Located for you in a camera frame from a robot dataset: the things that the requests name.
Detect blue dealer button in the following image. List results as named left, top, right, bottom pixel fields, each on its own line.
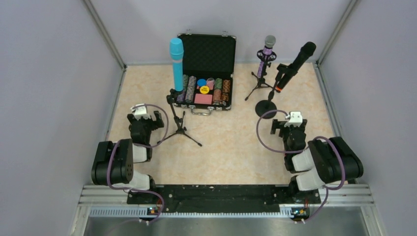
left=197, top=79, right=207, bottom=87

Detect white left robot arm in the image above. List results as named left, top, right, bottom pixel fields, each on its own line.
left=91, top=110, right=164, bottom=191

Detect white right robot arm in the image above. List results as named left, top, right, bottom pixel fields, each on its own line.
left=270, top=119, right=364, bottom=201

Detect small black tripod stand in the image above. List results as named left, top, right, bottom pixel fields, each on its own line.
left=157, top=88, right=203, bottom=147

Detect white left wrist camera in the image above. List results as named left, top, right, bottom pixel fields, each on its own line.
left=130, top=104, right=151, bottom=120

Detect round base clamp stand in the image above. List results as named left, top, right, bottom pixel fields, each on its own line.
left=255, top=63, right=298, bottom=119

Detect pink poker chip stack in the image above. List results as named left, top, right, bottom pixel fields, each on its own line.
left=212, top=88, right=222, bottom=105

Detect orange black chip stack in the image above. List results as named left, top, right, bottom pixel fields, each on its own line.
left=222, top=80, right=231, bottom=94

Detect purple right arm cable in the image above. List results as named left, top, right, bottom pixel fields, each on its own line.
left=255, top=109, right=346, bottom=224

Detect black microphone orange end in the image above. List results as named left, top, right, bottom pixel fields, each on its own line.
left=274, top=41, right=316, bottom=92

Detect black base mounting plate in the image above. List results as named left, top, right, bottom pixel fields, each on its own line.
left=127, top=184, right=321, bottom=213

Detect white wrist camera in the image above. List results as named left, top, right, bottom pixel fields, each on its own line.
left=284, top=111, right=303, bottom=127
left=130, top=104, right=151, bottom=120

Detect shock mount tripod stand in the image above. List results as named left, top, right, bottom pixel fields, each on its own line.
left=245, top=50, right=276, bottom=101

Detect yellow big blind button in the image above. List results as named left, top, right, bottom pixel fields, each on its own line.
left=199, top=86, right=210, bottom=94

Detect purple glitter microphone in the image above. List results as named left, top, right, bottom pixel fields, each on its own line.
left=257, top=35, right=276, bottom=78

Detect teal microphone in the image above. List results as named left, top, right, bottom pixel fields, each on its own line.
left=169, top=37, right=184, bottom=92

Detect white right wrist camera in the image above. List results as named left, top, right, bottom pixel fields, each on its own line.
left=284, top=111, right=303, bottom=127

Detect purple poker chip stack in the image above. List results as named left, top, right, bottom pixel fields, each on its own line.
left=177, top=90, right=186, bottom=103

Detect green poker chip stack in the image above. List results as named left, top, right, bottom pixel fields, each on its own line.
left=214, top=78, right=223, bottom=90

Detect pink playing card deck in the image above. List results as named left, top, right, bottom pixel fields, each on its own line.
left=194, top=93, right=213, bottom=105

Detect black poker chip case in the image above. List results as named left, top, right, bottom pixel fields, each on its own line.
left=174, top=33, right=237, bottom=116

